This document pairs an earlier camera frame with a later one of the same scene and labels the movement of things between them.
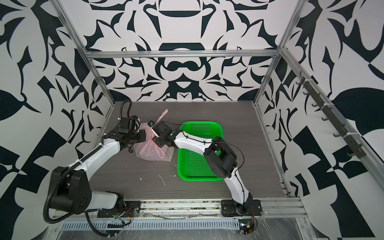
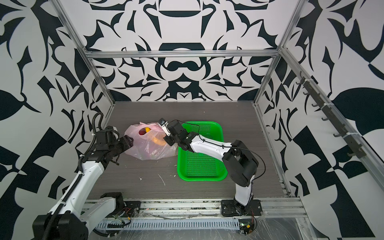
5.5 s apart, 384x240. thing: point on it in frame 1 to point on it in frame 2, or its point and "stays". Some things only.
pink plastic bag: x=150 y=150 stays
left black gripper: x=143 y=138 to x=126 y=141
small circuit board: x=245 y=226 stays
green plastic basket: x=191 y=166 stays
